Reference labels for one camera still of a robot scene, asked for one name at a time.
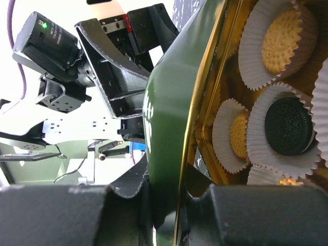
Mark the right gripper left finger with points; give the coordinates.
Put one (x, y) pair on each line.
(114, 214)

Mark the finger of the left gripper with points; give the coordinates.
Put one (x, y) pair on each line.
(120, 81)

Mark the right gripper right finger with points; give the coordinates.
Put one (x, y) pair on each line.
(252, 215)

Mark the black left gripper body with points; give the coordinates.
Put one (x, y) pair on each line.
(137, 32)

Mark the gold tin lid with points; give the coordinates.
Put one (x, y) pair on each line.
(166, 110)

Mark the gold cookie tin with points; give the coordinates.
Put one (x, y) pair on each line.
(258, 95)

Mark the black sandwich cookie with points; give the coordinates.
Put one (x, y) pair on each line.
(288, 127)

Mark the yellow dotted round cookie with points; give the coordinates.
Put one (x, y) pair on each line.
(280, 41)

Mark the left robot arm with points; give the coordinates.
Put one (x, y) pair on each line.
(57, 55)

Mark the white paper cup front left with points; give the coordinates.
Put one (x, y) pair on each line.
(262, 177)

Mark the white paper cup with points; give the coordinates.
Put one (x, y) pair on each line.
(319, 103)
(251, 67)
(262, 177)
(229, 136)
(259, 151)

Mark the white paper cup centre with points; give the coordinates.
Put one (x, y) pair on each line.
(259, 151)

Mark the white paper cup back left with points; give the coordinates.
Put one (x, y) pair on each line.
(229, 136)

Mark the white paper cup front right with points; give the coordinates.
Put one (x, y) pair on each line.
(251, 67)

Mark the white paper cup back right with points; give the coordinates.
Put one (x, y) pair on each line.
(319, 103)

